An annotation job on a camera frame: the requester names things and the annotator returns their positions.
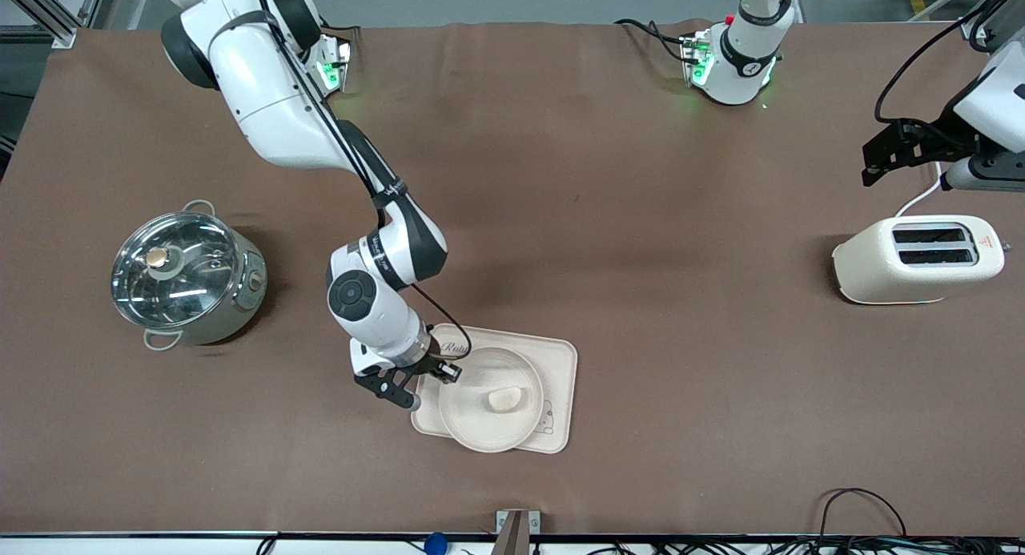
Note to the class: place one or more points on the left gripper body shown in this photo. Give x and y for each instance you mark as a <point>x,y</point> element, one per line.
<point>938,133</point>

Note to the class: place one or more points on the cream round plate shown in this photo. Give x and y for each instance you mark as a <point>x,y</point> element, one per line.
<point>472,415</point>

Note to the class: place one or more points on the pale steamed bun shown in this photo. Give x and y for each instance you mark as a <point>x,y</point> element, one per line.
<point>506,400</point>

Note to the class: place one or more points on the glass pot lid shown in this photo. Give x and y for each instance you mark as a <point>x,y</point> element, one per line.
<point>192,291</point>

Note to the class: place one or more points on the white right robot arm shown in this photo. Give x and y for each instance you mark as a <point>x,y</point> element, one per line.
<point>272,98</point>

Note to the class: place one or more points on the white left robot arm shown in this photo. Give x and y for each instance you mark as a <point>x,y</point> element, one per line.
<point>741,66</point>

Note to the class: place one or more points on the cream rabbit-print tray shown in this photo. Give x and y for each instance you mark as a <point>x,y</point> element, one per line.
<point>552,363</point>

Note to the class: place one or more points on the cream two-slot toaster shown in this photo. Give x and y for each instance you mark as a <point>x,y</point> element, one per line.
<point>881,275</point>

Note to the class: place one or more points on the steel electric cooking pot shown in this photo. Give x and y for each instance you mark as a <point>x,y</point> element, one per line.
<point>232,315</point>

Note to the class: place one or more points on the blue round knob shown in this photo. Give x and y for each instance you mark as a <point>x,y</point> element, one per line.
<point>435,544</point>

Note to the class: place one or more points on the aluminium frame profile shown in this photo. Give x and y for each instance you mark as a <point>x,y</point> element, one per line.
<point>48,18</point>
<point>973,28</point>

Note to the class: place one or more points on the metal bracket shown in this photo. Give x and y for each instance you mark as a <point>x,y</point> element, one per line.
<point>516,531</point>

